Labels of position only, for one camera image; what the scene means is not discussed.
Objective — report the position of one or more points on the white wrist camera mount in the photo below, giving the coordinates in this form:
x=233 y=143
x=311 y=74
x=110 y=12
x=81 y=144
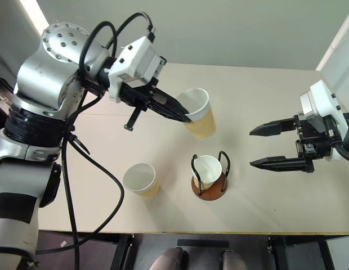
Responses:
x=140 y=60
x=318 y=104

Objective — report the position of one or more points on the black flat bar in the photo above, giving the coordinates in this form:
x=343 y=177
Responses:
x=202 y=243

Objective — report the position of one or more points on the dark rounded shape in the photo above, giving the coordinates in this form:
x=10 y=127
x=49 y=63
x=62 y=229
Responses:
x=232 y=261
x=170 y=260

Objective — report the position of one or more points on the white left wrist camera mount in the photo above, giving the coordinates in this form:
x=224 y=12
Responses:
x=140 y=60

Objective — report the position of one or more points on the ribbed tan paper cup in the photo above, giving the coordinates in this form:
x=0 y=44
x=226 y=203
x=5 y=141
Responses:
x=139 y=177
x=208 y=168
x=204 y=123

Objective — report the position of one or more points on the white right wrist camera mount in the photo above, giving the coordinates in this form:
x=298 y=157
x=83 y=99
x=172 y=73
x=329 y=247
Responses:
x=318 y=104

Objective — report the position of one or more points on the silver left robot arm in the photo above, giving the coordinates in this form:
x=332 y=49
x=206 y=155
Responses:
x=39 y=76

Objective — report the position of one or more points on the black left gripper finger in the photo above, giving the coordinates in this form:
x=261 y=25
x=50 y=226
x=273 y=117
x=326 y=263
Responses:
x=170 y=101
x=169 y=114

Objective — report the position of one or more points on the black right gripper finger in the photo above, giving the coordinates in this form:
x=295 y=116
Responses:
x=273 y=126
x=281 y=163

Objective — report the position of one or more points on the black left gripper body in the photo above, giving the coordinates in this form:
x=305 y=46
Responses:
x=135 y=95

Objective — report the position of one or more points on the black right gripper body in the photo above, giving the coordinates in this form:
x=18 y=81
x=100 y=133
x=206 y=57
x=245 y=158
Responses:
x=315 y=143

